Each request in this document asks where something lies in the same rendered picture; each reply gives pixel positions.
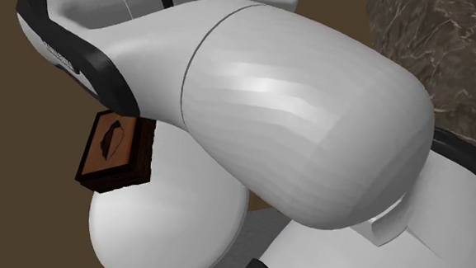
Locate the dark wooden framed wall picture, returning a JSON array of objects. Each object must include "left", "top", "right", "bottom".
[{"left": 73, "top": 108, "right": 158, "bottom": 196}]

